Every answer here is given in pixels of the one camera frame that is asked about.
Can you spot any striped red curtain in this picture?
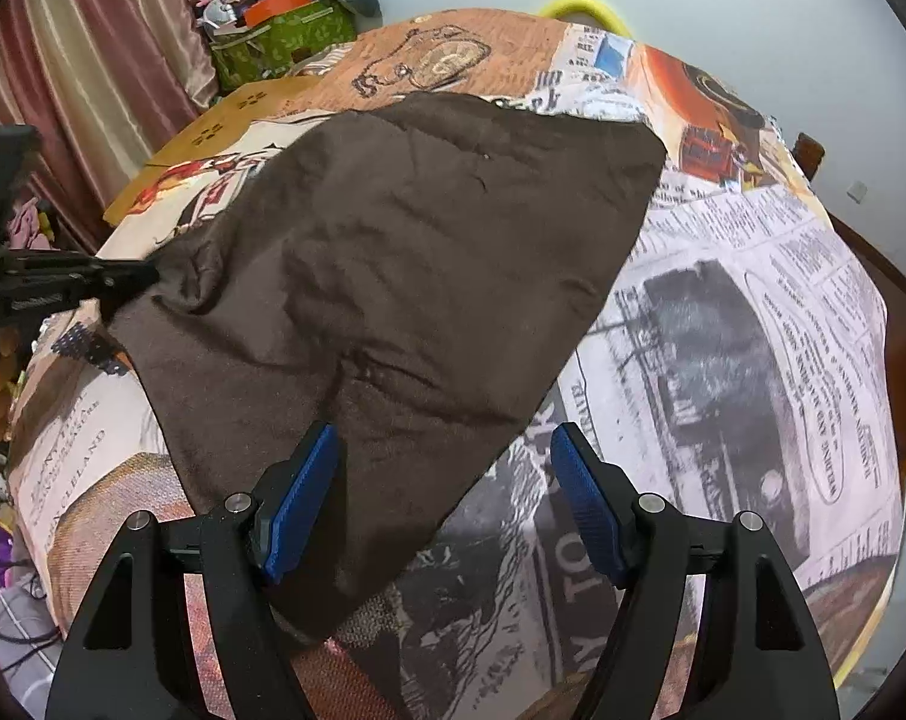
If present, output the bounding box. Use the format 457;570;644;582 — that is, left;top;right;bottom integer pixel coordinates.
0;0;221;256

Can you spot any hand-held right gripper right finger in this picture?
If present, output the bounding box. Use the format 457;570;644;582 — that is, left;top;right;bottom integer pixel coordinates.
550;422;840;720

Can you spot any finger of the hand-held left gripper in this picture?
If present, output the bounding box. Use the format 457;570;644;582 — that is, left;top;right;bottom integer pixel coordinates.
3;283;155;317
0;252;161;284

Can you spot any grey cloth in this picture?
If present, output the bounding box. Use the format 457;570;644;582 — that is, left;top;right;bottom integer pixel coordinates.
0;570;71;695

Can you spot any pink cloth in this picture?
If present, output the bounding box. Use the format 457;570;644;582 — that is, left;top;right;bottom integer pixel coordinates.
10;199;53;250

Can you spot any bed with newspaper-print sheet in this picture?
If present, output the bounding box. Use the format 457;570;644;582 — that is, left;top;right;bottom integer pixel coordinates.
7;7;904;720

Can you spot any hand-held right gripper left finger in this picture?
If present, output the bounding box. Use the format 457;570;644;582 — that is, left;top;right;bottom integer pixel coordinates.
46;420;341;720

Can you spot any brown t-shirt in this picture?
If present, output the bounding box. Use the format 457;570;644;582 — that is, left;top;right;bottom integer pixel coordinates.
108;94;668;642

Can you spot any green patterned box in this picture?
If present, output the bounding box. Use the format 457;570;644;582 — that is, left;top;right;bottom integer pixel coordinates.
209;0;356;91

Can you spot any orange box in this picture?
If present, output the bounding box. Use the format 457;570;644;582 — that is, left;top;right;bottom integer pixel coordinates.
243;0;315;27

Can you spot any wooden bed post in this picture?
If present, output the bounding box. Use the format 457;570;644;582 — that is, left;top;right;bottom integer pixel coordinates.
793;133;827;181

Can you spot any wooden lap desk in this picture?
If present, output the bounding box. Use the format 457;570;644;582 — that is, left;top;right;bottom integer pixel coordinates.
104;79;326;226

